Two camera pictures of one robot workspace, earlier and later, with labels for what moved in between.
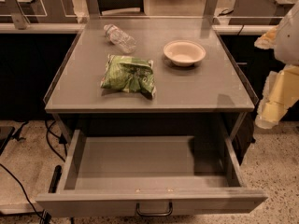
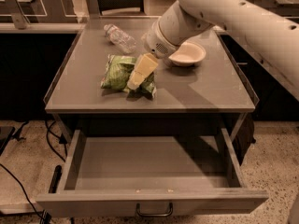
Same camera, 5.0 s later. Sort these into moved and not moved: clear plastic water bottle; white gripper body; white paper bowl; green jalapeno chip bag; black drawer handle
Moved: white gripper body
Not moved: clear plastic water bottle; black drawer handle; green jalapeno chip bag; white paper bowl
